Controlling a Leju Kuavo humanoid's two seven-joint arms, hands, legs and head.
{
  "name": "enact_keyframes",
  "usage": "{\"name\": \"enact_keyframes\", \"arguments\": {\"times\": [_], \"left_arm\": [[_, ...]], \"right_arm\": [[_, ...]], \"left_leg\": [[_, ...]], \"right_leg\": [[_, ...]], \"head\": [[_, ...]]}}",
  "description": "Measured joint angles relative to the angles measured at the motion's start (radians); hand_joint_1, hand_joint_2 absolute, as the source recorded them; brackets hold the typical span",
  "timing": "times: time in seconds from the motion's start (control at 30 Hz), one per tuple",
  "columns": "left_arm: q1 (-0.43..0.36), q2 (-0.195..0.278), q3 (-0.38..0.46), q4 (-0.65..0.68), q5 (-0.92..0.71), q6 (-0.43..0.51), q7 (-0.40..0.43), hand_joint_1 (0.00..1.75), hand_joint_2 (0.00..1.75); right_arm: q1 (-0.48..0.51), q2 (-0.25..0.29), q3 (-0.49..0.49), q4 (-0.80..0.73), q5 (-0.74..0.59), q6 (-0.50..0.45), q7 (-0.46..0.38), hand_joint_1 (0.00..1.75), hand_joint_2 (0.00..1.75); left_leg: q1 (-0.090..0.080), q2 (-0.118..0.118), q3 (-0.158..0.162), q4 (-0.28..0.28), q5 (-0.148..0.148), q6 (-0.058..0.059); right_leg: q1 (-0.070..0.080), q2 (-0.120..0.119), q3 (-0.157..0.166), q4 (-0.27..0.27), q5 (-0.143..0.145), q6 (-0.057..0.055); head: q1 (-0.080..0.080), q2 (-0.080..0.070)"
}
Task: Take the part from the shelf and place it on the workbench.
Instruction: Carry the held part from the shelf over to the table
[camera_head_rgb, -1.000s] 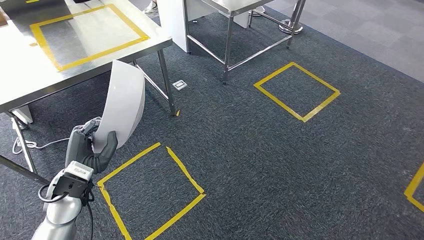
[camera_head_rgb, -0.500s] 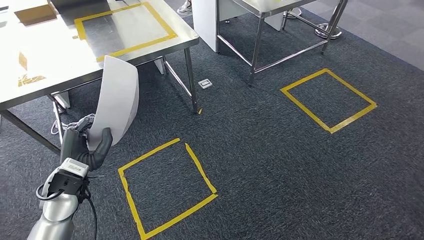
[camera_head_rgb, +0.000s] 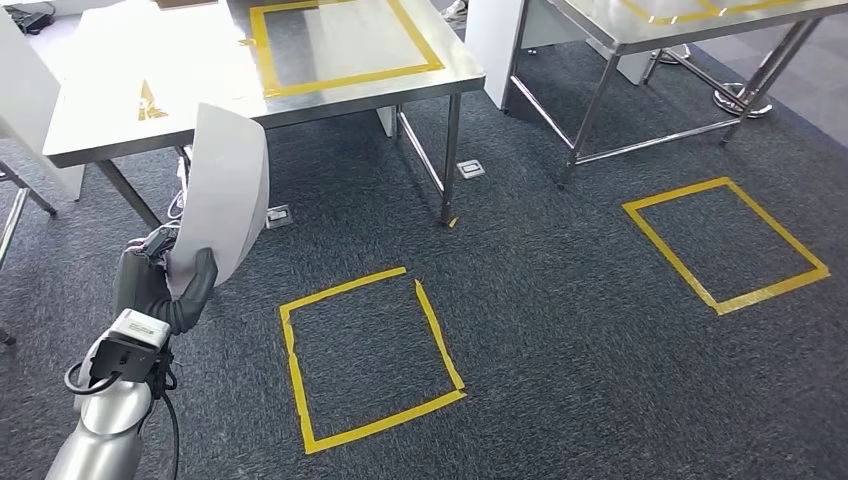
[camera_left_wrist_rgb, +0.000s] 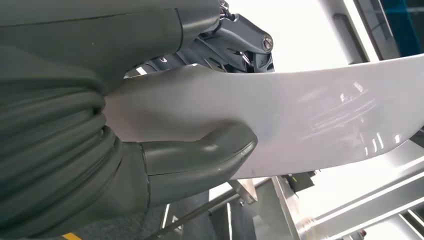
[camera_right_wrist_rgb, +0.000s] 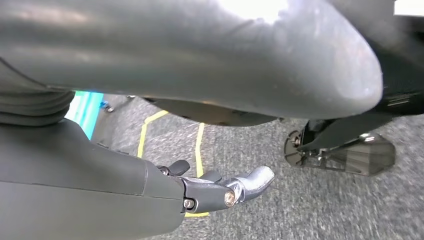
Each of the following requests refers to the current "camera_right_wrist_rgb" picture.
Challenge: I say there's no blue metal shelf rack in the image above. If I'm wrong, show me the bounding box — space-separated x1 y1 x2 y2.
64 91 115 141

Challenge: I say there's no black robot leg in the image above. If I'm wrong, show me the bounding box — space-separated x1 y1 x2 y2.
284 0 424 177

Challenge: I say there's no yellow floor tape square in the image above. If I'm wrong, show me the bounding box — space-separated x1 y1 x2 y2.
136 110 210 219

